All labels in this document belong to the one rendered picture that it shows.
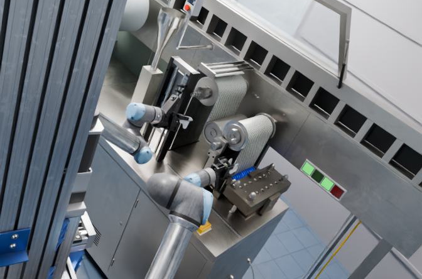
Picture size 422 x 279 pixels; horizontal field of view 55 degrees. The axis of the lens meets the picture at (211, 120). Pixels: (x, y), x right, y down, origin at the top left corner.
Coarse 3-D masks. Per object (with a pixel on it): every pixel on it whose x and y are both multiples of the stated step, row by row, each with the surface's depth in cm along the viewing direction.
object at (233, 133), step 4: (232, 128) 192; (228, 132) 192; (232, 132) 190; (236, 132) 189; (228, 136) 192; (232, 136) 191; (236, 136) 189; (240, 136) 189; (228, 140) 193; (240, 140) 190; (232, 144) 191
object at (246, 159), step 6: (264, 144) 210; (246, 150) 196; (252, 150) 203; (258, 150) 209; (240, 156) 196; (246, 156) 202; (252, 156) 209; (234, 162) 196; (240, 162) 200; (246, 162) 207; (252, 162) 214; (240, 168) 206; (246, 168) 213; (234, 174) 205
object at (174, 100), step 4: (172, 96) 183; (176, 96) 182; (168, 100) 182; (172, 100) 181; (176, 100) 181; (180, 100) 183; (164, 104) 182; (168, 104) 181; (172, 104) 180; (176, 104) 182; (164, 108) 180; (168, 108) 179; (172, 108) 180; (168, 112) 179
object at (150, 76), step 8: (160, 24) 217; (160, 32) 220; (168, 32) 218; (176, 32) 221; (160, 40) 223; (168, 40) 223; (160, 48) 227; (160, 56) 230; (152, 64) 233; (144, 72) 234; (152, 72) 232; (160, 72) 236; (144, 80) 236; (152, 80) 234; (160, 80) 240; (136, 88) 241; (144, 88) 237; (152, 88) 239; (136, 96) 242; (144, 96) 238; (152, 96) 244
